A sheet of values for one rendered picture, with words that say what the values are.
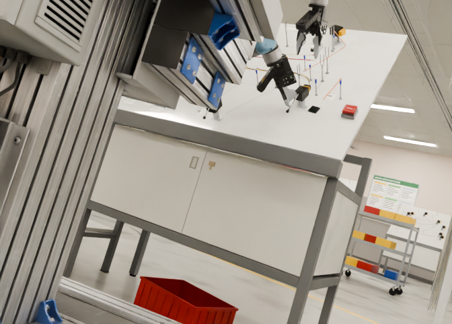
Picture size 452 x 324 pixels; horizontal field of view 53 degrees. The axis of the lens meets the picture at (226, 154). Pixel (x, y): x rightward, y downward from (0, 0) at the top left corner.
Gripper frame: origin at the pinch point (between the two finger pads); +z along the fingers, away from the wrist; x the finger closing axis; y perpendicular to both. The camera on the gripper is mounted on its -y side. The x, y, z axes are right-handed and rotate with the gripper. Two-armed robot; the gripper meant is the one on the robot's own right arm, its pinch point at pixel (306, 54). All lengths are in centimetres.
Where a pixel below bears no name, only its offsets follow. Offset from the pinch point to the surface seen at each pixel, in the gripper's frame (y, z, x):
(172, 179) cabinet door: -35, 62, 37
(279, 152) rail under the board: -21.7, 36.7, -7.5
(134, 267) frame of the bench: -16, 139, 78
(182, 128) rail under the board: -28, 39, 40
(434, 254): 761, 449, 27
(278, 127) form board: -10.7, 30.4, 1.3
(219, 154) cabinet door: -25, 46, 20
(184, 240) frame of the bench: -43, 81, 19
